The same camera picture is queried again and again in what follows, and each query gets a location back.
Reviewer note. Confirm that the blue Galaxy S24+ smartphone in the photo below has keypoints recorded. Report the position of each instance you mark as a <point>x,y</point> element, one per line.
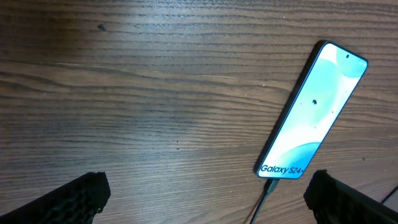
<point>328,79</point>

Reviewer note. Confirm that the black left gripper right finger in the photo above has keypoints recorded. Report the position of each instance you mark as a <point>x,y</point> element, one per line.
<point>333,202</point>

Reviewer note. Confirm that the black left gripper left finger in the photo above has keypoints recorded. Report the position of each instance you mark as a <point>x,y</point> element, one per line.
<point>75,202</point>

